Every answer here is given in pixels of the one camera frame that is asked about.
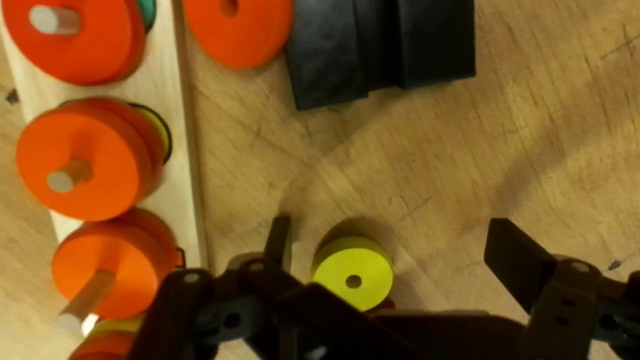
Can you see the black rectangular block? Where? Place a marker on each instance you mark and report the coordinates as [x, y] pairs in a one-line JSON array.
[[380, 47]]

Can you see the wooden peg platform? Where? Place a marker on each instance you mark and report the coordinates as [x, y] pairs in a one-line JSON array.
[[175, 121]]

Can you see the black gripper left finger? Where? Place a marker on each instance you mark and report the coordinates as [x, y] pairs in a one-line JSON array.
[[213, 313]]

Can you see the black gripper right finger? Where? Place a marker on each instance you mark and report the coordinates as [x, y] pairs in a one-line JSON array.
[[580, 313]]

